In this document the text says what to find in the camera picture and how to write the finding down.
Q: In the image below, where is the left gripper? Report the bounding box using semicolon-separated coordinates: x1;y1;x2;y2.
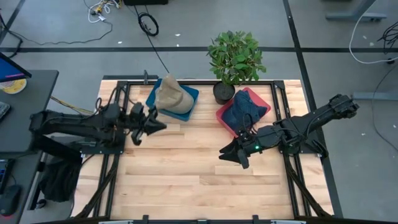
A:
127;102;167;146

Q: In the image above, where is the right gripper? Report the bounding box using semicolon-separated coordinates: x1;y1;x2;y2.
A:
219;126;279;170

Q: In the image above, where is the blue denim baseball cap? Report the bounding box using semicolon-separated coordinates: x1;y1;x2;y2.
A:
221;104;269;135
230;90;261;125

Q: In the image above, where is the blue plastic tray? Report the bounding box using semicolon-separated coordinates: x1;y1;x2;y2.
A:
145;77;200;123

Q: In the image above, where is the red plastic tray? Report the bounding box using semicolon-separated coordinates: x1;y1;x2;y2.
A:
215;86;272;138

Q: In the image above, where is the green potted plant black pot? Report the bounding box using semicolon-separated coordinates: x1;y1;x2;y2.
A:
206;29;267;106

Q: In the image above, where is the black bag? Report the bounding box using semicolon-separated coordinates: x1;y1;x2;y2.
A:
38;156;83;203

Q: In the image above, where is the black floor box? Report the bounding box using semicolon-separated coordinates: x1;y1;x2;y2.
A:
123;0;169;6

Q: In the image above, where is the dark grey side desk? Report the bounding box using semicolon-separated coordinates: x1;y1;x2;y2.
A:
0;70;60;224

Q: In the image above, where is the yellow round disc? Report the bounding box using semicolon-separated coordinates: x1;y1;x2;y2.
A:
1;78;28;95

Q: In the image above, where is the black keyboard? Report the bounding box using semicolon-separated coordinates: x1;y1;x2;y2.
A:
0;101;11;121

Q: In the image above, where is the grey desk leg foot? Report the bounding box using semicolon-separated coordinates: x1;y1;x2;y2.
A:
325;0;389;22
352;91;398;101

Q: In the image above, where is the desk computer monitor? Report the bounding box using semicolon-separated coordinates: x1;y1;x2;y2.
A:
0;51;33;83

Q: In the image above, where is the black computer mouse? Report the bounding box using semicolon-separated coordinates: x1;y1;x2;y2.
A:
0;184;22;217

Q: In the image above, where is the black aluminium table frame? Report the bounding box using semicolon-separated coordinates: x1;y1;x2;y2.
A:
73;79;335;220

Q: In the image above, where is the yellow cable bundle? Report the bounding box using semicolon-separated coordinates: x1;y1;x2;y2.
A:
49;95;95;116

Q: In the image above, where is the black coiled floor cable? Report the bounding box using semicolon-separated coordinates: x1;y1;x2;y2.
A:
132;4;171;75

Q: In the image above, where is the white cable bundle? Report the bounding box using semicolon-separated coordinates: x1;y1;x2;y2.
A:
86;0;123;24

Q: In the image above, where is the black cable bundle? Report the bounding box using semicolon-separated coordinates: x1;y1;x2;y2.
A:
377;20;398;47

